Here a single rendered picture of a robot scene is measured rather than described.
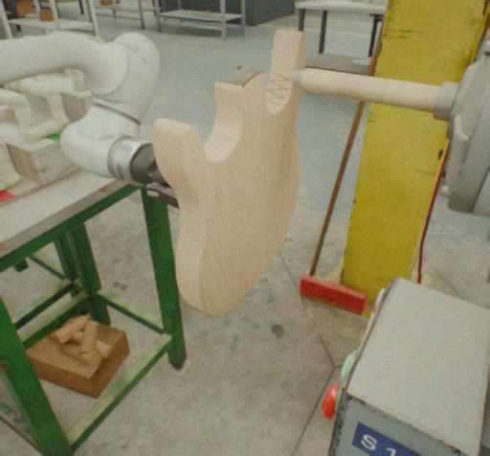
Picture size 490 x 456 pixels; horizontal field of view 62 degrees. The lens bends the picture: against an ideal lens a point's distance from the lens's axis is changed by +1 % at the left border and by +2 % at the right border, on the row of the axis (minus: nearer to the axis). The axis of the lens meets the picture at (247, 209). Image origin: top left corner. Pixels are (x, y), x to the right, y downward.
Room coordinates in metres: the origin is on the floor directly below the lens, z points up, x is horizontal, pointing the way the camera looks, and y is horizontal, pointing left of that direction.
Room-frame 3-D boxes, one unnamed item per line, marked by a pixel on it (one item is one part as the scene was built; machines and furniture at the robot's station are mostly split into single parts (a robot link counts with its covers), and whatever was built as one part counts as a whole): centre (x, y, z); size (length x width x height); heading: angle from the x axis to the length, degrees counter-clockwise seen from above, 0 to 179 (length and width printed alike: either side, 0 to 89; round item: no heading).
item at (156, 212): (1.01, 0.27, 0.45); 0.05 x 0.05 x 0.90; 59
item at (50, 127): (0.92, 0.47, 1.04); 0.11 x 0.03 x 0.03; 149
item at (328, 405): (0.26, -0.11, 0.97); 0.04 x 0.04 x 0.04; 59
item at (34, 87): (1.01, 0.53, 1.12); 0.20 x 0.03 x 0.03; 58
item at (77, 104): (1.10, 0.47, 1.02); 0.27 x 0.15 x 0.17; 59
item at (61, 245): (1.30, 0.74, 0.45); 0.05 x 0.05 x 0.90; 59
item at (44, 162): (0.97, 0.56, 0.98); 0.27 x 0.16 x 0.09; 59
